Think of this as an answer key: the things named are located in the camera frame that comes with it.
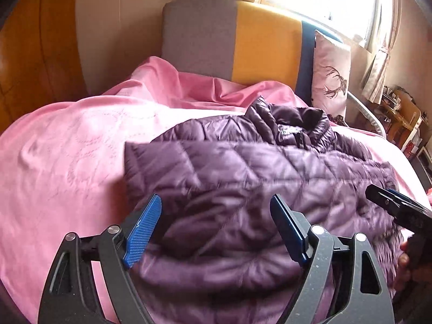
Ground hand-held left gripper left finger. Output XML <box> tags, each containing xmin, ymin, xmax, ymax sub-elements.
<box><xmin>38</xmin><ymin>194</ymin><xmax>162</xmax><ymax>324</ymax></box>

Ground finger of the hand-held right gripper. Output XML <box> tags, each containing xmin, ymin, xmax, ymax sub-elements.
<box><xmin>365</xmin><ymin>184</ymin><xmax>406</xmax><ymax>217</ymax></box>
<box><xmin>386</xmin><ymin>189</ymin><xmax>432</xmax><ymax>218</ymax></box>

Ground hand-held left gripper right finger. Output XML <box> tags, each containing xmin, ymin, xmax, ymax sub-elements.
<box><xmin>270</xmin><ymin>194</ymin><xmax>395</xmax><ymax>324</ymax></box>

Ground purple puffer jacket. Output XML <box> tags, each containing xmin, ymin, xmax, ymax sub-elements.
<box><xmin>124</xmin><ymin>96</ymin><xmax>406</xmax><ymax>324</ymax></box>

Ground person's right hand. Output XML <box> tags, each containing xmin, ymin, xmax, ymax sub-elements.
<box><xmin>393</xmin><ymin>239</ymin><xmax>410</xmax><ymax>291</ymax></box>

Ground white small cabinet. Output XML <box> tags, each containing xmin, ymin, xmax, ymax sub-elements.
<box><xmin>405</xmin><ymin>115</ymin><xmax>426</xmax><ymax>157</ymax></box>

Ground cluttered wooden desk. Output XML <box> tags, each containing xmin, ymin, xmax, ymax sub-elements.
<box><xmin>378</xmin><ymin>86</ymin><xmax>426</xmax><ymax>142</ymax></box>

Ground pink dotted-circle blanket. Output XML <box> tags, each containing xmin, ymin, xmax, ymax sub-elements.
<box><xmin>0</xmin><ymin>56</ymin><xmax>432</xmax><ymax>324</ymax></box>

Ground white deer print pillow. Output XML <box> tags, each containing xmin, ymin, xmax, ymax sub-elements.
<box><xmin>310</xmin><ymin>30</ymin><xmax>352</xmax><ymax>119</ymax></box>

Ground grey yellow blue headboard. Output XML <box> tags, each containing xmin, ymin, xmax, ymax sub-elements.
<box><xmin>162</xmin><ymin>0</ymin><xmax>345</xmax><ymax>105</ymax></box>

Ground wooden wardrobe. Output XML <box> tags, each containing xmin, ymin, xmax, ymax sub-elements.
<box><xmin>0</xmin><ymin>0</ymin><xmax>88</xmax><ymax>132</ymax></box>

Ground grey bed rail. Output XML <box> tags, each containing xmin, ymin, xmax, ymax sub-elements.
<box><xmin>346</xmin><ymin>91</ymin><xmax>387</xmax><ymax>139</ymax></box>

